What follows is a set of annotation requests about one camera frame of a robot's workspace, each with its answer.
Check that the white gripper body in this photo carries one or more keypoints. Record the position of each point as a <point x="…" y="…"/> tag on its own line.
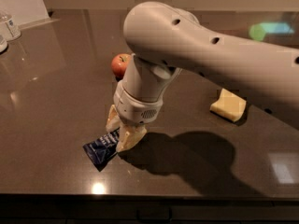
<point x="135" y="108"/>

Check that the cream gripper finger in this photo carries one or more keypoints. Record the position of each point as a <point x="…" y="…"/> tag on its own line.
<point x="130" y="136"/>
<point x="113" y="120"/>

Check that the blue rxbar wrapper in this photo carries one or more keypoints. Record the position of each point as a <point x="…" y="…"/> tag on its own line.
<point x="103" y="149"/>

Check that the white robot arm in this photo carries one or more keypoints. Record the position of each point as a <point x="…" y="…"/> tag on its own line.
<point x="165" y="40"/>

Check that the red apple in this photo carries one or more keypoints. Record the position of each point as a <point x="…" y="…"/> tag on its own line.
<point x="119" y="64"/>

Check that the yellow sponge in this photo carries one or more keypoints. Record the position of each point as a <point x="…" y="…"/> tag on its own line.
<point x="229" y="106"/>

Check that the white container at left edge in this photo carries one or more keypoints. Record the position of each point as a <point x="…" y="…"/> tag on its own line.
<point x="3" y="44"/>

